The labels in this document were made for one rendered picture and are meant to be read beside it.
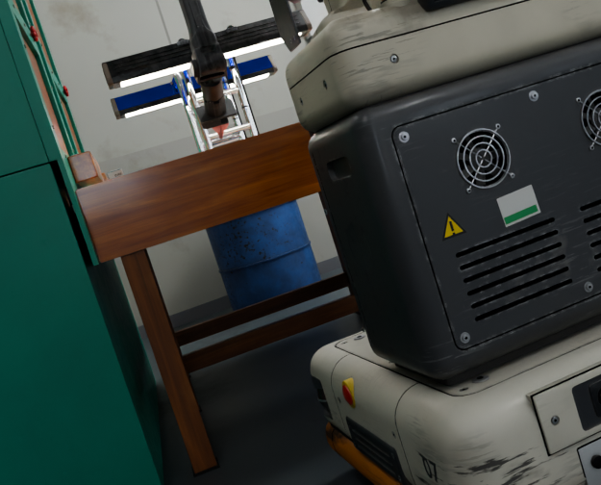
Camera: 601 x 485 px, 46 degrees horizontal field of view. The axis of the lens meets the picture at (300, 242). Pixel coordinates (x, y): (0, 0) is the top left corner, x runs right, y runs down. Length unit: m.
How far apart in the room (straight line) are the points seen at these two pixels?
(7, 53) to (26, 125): 0.17
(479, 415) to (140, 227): 1.06
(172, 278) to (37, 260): 2.77
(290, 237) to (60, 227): 2.24
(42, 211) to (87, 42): 2.95
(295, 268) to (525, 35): 2.88
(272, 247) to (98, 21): 1.81
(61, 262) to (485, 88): 1.09
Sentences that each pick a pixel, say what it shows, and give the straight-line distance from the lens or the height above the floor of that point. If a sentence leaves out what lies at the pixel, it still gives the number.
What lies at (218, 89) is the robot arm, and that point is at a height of 0.91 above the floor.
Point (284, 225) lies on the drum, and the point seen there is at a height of 0.42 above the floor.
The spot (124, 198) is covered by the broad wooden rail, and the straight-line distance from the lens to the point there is 1.78.
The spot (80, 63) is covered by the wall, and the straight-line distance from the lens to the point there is 4.60.
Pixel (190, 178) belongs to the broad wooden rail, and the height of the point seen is 0.71.
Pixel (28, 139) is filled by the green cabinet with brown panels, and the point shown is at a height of 0.90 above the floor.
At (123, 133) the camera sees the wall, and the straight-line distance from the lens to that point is 4.52.
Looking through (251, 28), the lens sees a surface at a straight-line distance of 2.19.
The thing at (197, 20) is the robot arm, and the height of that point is 1.08.
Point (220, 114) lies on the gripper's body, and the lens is 1.94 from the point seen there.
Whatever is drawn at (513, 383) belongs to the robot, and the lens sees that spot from 1.01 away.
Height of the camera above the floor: 0.62
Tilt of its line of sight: 5 degrees down
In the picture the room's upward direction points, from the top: 18 degrees counter-clockwise
